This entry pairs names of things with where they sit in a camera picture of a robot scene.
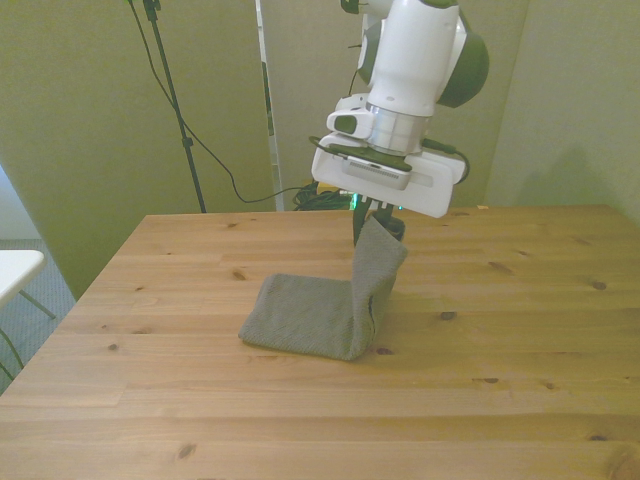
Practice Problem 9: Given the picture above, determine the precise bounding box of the black tripod cable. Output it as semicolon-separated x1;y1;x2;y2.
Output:
130;0;307;204

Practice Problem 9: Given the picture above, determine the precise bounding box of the green cable bundle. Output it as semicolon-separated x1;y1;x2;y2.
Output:
291;181;355;212

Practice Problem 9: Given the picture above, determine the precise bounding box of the grey terry towel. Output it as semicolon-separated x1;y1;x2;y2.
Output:
238;215;409;362

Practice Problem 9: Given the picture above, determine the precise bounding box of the white folding side table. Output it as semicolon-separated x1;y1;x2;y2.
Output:
0;249;58;321

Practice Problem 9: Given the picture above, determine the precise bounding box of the white partition edge strip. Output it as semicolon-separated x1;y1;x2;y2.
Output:
254;0;284;212

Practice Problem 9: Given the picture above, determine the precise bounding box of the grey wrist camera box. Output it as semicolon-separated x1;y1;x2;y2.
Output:
342;155;414;192

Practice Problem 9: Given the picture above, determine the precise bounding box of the black tripod stand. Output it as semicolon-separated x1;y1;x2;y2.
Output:
124;0;209;214

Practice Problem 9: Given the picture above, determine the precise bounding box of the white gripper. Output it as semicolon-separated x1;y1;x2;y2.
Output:
310;131;464;247

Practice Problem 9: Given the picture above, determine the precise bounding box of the dark floor cable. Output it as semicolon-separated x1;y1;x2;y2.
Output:
0;327;25;384

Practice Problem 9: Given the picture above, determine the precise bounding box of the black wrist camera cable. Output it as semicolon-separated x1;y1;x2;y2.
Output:
422;138;472;187

